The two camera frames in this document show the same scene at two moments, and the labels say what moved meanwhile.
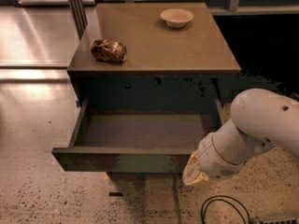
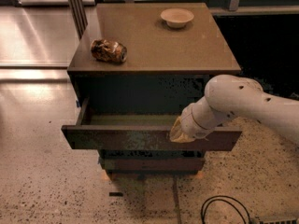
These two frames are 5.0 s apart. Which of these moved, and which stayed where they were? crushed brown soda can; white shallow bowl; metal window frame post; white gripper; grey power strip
Moved: white gripper
Stayed: grey power strip; metal window frame post; crushed brown soda can; white shallow bowl
